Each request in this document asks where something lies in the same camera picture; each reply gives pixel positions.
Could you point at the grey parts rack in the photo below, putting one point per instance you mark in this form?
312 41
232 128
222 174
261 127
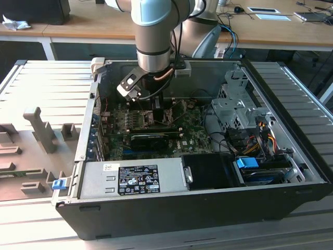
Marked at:
31 153

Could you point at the wooden desk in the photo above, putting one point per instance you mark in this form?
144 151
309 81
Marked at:
78 23

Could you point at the green motherboard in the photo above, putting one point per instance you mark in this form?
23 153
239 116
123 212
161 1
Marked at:
192 135

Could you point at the black PC case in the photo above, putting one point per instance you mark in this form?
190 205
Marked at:
182 216

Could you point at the blue disk carrier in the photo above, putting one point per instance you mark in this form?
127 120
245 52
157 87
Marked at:
245 162

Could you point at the silver power supply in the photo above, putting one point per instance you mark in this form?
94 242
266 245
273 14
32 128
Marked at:
99 179

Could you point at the silver metal drive cage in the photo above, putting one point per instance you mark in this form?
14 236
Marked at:
234 109

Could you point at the green RAM stick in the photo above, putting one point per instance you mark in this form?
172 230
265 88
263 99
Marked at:
13 174

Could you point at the black graphics card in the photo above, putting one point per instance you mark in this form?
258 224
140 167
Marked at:
149 142

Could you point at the round coin battery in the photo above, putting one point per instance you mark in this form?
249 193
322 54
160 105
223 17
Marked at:
190 105

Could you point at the crumpled white paper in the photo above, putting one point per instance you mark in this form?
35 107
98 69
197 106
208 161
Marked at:
15 24

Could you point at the black box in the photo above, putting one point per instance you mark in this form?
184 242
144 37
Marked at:
33 11

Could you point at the silver laptop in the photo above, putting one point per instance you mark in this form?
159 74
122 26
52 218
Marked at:
312 16

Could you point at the white framed desk hatch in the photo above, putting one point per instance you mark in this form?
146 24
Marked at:
264 10

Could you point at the CPU socket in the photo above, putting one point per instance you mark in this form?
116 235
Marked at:
147 117

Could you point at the blue plastic clip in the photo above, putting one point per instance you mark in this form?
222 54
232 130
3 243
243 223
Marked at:
58 184

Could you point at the black RAM slot bank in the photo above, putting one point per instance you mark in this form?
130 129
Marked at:
170 102
156 129

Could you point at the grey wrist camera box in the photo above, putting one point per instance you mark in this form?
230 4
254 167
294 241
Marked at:
182 69

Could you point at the black computer mouse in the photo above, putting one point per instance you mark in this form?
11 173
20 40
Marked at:
238 9

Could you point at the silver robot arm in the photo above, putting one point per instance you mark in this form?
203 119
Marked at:
153 36

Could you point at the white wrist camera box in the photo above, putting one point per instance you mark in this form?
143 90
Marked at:
128 87

